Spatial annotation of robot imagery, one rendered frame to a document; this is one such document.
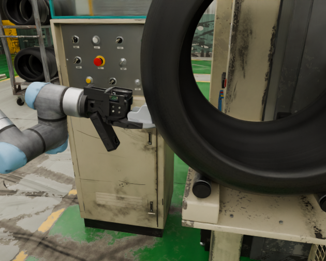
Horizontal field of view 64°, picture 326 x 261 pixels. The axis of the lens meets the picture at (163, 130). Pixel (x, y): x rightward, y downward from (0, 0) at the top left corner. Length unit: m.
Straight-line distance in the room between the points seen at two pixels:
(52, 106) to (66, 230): 1.31
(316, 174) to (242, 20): 0.50
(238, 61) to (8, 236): 1.72
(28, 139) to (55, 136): 0.08
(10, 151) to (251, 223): 0.59
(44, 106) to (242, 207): 0.58
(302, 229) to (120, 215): 1.19
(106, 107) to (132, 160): 0.84
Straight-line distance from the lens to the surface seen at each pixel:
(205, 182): 0.64
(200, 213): 0.68
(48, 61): 4.37
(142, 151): 1.43
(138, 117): 0.65
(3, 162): 0.68
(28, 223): 2.09
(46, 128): 0.75
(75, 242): 1.85
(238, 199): 0.79
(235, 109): 0.94
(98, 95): 0.68
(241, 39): 0.89
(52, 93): 0.72
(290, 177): 0.59
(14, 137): 0.70
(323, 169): 0.61
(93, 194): 1.70
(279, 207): 0.80
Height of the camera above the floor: 1.27
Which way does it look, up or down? 23 degrees down
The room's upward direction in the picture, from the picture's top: straight up
